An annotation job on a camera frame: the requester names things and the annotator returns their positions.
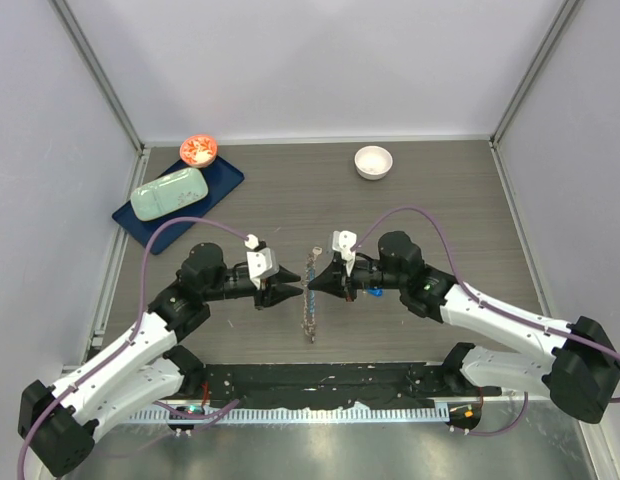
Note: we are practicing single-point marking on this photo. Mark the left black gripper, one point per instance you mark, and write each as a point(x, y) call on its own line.
point(275, 289)

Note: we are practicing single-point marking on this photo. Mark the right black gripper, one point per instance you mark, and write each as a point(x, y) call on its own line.
point(332, 280)

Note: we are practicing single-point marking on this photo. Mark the large keyring with blue handle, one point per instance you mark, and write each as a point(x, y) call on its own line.
point(309, 321)

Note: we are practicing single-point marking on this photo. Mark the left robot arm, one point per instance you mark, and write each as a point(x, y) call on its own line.
point(61, 423)

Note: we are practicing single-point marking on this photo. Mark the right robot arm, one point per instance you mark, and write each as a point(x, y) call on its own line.
point(574, 364)

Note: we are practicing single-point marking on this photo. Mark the dark blue tray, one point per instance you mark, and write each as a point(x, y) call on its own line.
point(221, 178)

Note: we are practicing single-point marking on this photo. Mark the white ceramic bowl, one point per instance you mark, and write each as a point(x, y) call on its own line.
point(373, 162)

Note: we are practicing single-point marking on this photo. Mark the pale green oblong dish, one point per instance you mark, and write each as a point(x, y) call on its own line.
point(168, 194)

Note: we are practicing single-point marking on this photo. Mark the red patterned bowl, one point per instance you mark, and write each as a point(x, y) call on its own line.
point(199, 151)

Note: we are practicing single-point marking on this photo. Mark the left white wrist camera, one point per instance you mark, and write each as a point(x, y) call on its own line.
point(261, 261)

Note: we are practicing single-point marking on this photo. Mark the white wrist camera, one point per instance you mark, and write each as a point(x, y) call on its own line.
point(261, 261)
point(343, 242)

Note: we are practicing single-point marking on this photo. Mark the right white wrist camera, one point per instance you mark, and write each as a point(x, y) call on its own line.
point(343, 242)

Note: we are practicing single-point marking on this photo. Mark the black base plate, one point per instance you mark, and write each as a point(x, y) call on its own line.
point(329, 386)

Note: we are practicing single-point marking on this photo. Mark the white slotted cable duct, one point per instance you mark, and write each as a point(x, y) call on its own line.
point(359, 413)

